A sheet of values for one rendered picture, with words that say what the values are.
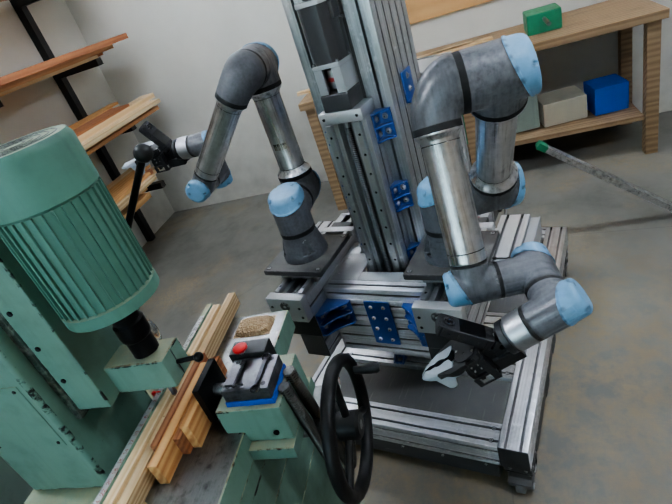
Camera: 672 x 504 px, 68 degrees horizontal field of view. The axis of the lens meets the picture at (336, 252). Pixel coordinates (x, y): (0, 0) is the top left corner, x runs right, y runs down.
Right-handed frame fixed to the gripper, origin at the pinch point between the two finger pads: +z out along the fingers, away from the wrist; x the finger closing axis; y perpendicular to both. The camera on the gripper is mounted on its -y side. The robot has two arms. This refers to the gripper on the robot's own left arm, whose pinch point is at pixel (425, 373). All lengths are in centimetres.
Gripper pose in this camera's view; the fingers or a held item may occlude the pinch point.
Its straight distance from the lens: 110.1
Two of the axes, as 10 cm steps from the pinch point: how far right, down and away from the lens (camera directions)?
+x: 1.5, -5.5, 8.2
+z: -6.7, 5.5, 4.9
